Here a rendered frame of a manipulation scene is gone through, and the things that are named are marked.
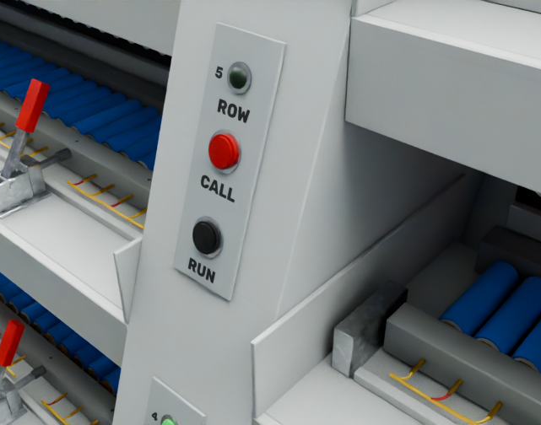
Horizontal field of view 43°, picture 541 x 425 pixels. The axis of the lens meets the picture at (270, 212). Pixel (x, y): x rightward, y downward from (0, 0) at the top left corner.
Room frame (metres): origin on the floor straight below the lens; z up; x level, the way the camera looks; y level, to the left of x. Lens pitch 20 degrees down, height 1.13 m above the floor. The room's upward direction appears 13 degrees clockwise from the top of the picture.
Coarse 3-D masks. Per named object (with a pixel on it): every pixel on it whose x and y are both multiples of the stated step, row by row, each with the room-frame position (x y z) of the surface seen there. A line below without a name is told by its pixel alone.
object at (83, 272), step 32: (64, 32) 0.66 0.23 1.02; (128, 64) 0.60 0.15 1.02; (160, 64) 0.58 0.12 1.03; (0, 160) 0.50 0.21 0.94; (96, 192) 0.46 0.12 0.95; (0, 224) 0.42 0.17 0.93; (32, 224) 0.42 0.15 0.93; (64, 224) 0.42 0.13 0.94; (96, 224) 0.42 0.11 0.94; (128, 224) 0.42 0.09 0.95; (0, 256) 0.42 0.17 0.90; (32, 256) 0.39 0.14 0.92; (64, 256) 0.39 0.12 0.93; (96, 256) 0.39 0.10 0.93; (128, 256) 0.32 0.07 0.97; (32, 288) 0.40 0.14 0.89; (64, 288) 0.37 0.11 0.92; (96, 288) 0.36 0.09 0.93; (128, 288) 0.33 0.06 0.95; (64, 320) 0.38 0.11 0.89; (96, 320) 0.35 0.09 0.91; (128, 320) 0.33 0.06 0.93
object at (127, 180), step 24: (0, 96) 0.55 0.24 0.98; (0, 120) 0.54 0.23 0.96; (48, 120) 0.51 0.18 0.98; (48, 144) 0.49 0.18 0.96; (72, 144) 0.48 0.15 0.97; (96, 144) 0.48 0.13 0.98; (72, 168) 0.48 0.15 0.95; (96, 168) 0.46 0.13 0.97; (120, 168) 0.45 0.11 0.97; (144, 168) 0.45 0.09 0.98; (120, 192) 0.45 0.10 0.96; (144, 192) 0.43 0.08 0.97
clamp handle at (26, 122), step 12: (36, 84) 0.45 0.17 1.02; (48, 84) 0.45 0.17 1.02; (36, 96) 0.45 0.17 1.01; (24, 108) 0.45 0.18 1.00; (36, 108) 0.45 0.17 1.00; (24, 120) 0.44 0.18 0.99; (36, 120) 0.45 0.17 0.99; (24, 132) 0.44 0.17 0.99; (12, 144) 0.44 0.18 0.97; (24, 144) 0.44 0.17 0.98; (12, 156) 0.44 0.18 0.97; (12, 168) 0.44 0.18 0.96
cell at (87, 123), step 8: (128, 104) 0.55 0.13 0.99; (136, 104) 0.56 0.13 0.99; (104, 112) 0.54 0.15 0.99; (112, 112) 0.54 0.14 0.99; (120, 112) 0.54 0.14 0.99; (128, 112) 0.55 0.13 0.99; (88, 120) 0.52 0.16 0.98; (96, 120) 0.53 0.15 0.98; (104, 120) 0.53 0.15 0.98; (112, 120) 0.54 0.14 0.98; (80, 128) 0.51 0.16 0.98; (88, 128) 0.52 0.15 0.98
